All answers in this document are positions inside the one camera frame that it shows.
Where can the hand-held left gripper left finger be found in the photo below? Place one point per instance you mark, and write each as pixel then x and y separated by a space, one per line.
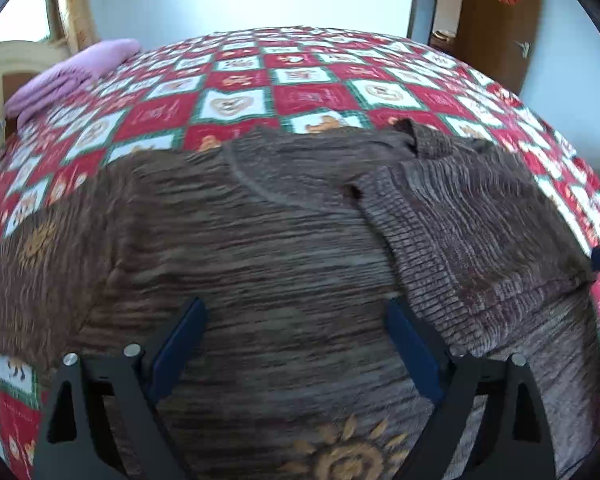
pixel 177 355

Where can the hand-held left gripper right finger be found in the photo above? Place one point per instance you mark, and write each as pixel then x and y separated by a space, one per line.
pixel 412 355

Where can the brown knit sweater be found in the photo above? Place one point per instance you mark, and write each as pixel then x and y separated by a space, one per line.
pixel 280 260

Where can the brown wooden door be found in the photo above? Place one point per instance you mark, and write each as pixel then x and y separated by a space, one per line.
pixel 495 30

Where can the red checkered printed blanket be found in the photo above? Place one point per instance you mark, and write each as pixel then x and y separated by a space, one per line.
pixel 305 95

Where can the pink folded cloth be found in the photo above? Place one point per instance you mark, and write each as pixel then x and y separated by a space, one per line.
pixel 70 75

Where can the yellow patterned curtain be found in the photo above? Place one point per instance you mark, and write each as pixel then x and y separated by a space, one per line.
pixel 77 5

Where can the window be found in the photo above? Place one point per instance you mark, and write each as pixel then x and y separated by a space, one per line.
pixel 27 15

